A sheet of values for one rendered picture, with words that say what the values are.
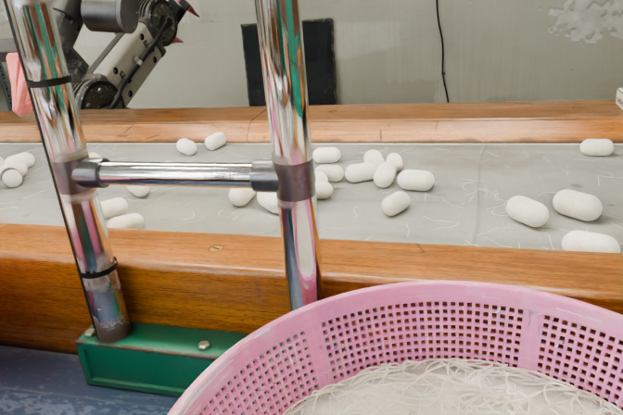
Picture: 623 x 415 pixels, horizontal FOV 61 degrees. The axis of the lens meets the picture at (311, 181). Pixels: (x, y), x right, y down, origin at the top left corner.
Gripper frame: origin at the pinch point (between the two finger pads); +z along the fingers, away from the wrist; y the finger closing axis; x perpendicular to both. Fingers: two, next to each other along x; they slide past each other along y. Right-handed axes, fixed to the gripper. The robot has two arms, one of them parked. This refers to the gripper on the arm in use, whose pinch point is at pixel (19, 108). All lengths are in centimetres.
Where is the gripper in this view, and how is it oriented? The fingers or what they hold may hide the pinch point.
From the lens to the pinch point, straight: 79.1
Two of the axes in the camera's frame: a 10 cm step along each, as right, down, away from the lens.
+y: 9.7, 0.2, -2.6
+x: 2.2, 4.6, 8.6
